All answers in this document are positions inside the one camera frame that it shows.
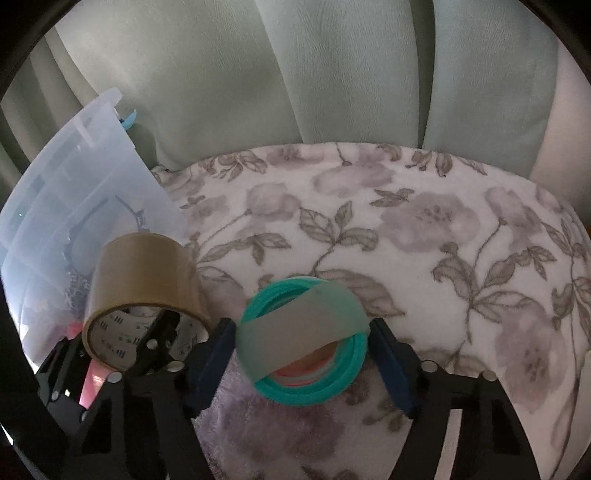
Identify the clear plastic container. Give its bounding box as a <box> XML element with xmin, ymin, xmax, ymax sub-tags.
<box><xmin>0</xmin><ymin>88</ymin><xmax>188</xmax><ymax>365</ymax></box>

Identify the pale green curtain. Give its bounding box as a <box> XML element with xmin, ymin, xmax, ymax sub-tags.
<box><xmin>0</xmin><ymin>0</ymin><xmax>591</xmax><ymax>199</ymax></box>

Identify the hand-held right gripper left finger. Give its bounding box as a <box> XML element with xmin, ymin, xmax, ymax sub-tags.
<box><xmin>69</xmin><ymin>318</ymin><xmax>237</xmax><ymax>480</ymax></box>

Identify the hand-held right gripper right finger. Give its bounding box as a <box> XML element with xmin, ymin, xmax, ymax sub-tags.
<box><xmin>369</xmin><ymin>318</ymin><xmax>543</xmax><ymax>480</ymax></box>

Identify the black beaded headband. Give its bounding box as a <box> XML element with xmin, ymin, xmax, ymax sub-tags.
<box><xmin>65</xmin><ymin>196</ymin><xmax>148</xmax><ymax>278</ymax></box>

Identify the grey floral blanket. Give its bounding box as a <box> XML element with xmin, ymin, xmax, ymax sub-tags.
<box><xmin>150</xmin><ymin>143</ymin><xmax>591</xmax><ymax>480</ymax></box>

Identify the teal tape roll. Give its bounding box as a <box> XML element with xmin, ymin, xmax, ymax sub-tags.
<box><xmin>235</xmin><ymin>276</ymin><xmax>370</xmax><ymax>407</ymax></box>

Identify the pink hair roller clip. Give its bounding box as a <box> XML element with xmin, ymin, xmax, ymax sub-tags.
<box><xmin>67</xmin><ymin>323</ymin><xmax>109</xmax><ymax>409</ymax></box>

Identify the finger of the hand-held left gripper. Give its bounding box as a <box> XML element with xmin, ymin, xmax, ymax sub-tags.
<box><xmin>37</xmin><ymin>339</ymin><xmax>100</xmax><ymax>416</ymax></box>
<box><xmin>131</xmin><ymin>310</ymin><xmax>185</xmax><ymax>374</ymax></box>

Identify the brown tape roll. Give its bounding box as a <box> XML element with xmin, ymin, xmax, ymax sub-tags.
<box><xmin>82</xmin><ymin>233</ymin><xmax>215</xmax><ymax>372</ymax></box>

